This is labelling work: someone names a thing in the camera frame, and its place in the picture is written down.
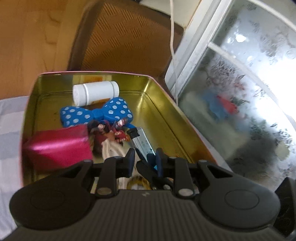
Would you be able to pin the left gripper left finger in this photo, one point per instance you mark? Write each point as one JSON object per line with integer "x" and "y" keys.
{"x": 112, "y": 169}

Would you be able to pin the magenta red gift box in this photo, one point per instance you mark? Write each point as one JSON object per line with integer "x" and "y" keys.
{"x": 51, "y": 150}

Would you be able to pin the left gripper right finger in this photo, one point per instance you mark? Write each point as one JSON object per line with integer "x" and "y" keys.
{"x": 177, "y": 169}

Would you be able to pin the frosted glass window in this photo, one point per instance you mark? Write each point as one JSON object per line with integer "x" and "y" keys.
{"x": 233, "y": 76}

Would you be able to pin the blue polka dot bow headband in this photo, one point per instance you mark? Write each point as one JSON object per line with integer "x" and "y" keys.
{"x": 112, "y": 111}

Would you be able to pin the white cap vitamin bottle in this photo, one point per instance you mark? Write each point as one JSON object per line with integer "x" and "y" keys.
{"x": 94, "y": 92}

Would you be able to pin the pink macaron biscuit tin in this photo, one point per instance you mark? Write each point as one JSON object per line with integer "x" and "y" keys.
{"x": 153, "y": 110}

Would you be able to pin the wood pattern headboard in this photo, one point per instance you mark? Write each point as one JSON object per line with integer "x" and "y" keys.
{"x": 36, "y": 37}

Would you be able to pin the blue cigarette lighter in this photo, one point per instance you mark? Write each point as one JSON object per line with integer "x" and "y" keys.
{"x": 142, "y": 146}

